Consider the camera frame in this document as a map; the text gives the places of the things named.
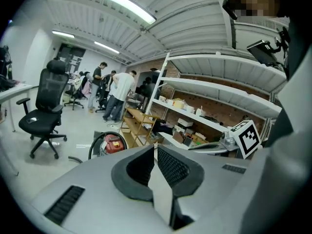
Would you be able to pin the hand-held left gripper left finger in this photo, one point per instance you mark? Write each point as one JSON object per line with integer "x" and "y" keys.
{"x": 131, "y": 179}

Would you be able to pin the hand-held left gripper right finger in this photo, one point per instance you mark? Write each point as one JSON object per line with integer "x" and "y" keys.
{"x": 185, "y": 174}

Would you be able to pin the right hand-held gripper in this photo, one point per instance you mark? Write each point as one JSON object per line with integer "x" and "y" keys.
{"x": 248, "y": 140}

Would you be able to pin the red and teal vacuum cleaner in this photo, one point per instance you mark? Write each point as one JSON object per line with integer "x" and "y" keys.
{"x": 114, "y": 141}

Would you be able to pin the brown box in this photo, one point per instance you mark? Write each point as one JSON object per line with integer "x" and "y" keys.
{"x": 178, "y": 136}

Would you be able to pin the white storage box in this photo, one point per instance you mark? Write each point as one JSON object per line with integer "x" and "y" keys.
{"x": 185, "y": 122}

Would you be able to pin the white metal shelving rack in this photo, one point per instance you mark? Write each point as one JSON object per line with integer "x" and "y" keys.
{"x": 219, "y": 91}

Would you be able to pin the wooden shelf cart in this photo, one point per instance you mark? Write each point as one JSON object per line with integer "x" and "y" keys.
{"x": 136, "y": 117}

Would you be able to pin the cream round box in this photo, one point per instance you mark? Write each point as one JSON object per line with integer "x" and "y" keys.
{"x": 180, "y": 104}

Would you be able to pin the black chest-mounted device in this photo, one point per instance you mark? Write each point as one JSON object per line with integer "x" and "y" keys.
{"x": 262, "y": 51}

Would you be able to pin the office chair with pink clothes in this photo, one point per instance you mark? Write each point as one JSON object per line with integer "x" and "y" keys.
{"x": 75, "y": 101}

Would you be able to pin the person's torso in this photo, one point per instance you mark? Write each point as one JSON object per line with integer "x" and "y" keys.
{"x": 299, "y": 33}

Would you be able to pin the black mesh office chair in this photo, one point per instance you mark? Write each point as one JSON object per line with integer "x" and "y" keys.
{"x": 52, "y": 86}

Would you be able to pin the white rectangular desk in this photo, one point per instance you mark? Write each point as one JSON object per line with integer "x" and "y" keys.
{"x": 14, "y": 90}

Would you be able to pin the black bag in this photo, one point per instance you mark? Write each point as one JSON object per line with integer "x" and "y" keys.
{"x": 7, "y": 83}

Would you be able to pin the black hanging jacket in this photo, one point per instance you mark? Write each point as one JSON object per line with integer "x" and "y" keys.
{"x": 5, "y": 62}

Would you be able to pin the set of ceiling tube lights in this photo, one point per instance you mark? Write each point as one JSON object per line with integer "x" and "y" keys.
{"x": 129, "y": 5}

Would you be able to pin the black head-worn camera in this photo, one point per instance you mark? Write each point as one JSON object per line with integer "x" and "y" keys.
{"x": 230, "y": 8}

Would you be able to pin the black wall board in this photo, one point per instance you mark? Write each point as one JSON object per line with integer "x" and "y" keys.
{"x": 73, "y": 57}

